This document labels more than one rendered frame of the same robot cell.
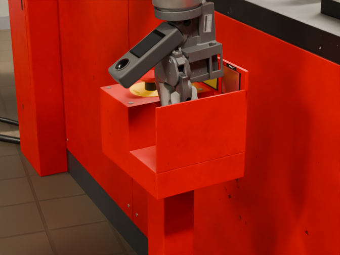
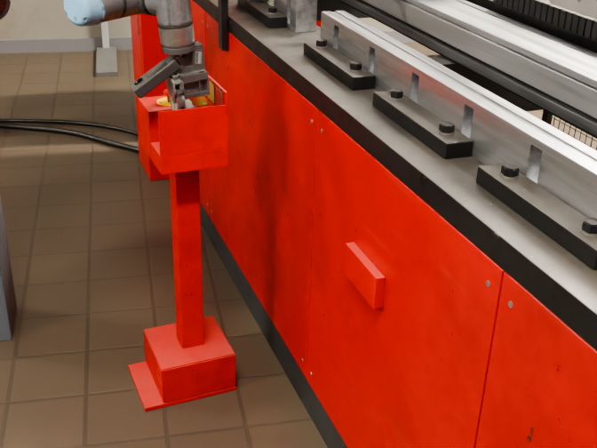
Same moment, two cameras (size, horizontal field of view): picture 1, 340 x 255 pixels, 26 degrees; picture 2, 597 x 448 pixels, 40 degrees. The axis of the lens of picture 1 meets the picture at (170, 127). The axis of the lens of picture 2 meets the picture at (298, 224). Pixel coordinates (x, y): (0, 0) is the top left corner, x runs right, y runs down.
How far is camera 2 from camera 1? 0.85 m
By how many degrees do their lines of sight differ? 7
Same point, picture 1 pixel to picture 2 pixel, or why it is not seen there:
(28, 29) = (142, 52)
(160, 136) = (162, 132)
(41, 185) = (149, 188)
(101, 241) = not seen: hidden behind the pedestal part
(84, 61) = not seen: hidden behind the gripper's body
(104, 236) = not seen: hidden behind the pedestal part
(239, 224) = (259, 212)
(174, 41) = (173, 68)
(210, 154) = (200, 147)
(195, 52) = (187, 76)
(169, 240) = (180, 208)
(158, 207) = (173, 184)
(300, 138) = (283, 145)
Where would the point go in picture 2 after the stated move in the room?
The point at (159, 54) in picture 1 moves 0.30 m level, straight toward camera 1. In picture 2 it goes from (162, 76) to (123, 124)
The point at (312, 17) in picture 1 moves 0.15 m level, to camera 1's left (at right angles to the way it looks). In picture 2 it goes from (293, 57) to (232, 53)
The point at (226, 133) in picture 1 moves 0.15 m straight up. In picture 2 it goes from (212, 133) to (210, 69)
